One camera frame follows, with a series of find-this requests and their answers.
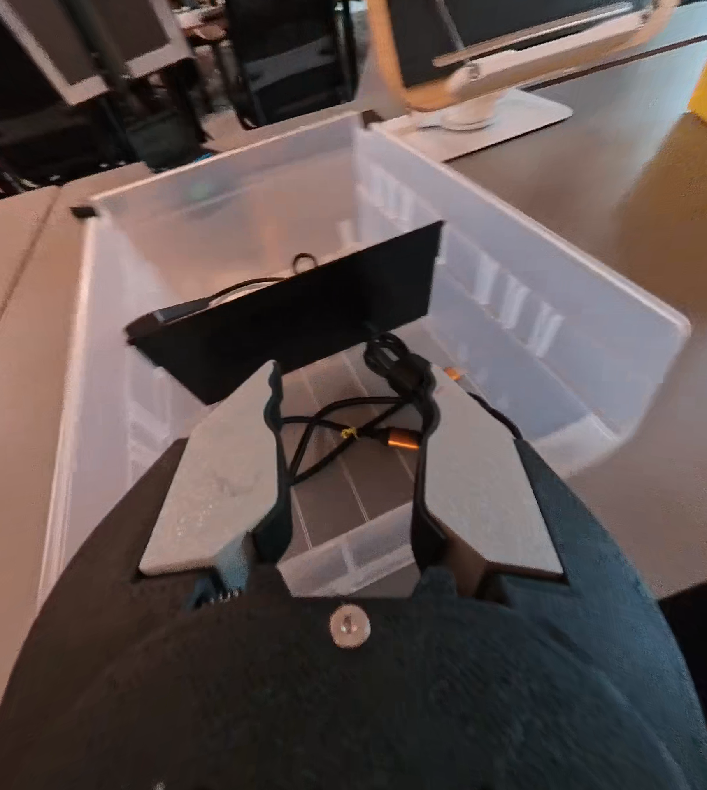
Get grey framed panel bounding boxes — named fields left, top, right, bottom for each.
left=116, top=0, right=197, bottom=78
left=0, top=0, right=114, bottom=107

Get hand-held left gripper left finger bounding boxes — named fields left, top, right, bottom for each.
left=137, top=361, right=294, bottom=578

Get black braided cable orange plugs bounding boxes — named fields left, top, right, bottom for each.
left=279, top=367, right=472, bottom=488

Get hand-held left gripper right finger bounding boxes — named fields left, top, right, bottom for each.
left=411, top=373, right=564, bottom=576

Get clear plastic bin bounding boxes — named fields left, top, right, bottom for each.
left=39, top=111, right=693, bottom=609

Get wooden book stand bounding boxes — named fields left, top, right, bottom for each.
left=363, top=0, right=681, bottom=164

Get black office chair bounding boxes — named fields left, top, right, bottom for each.
left=224, top=0, right=357, bottom=130

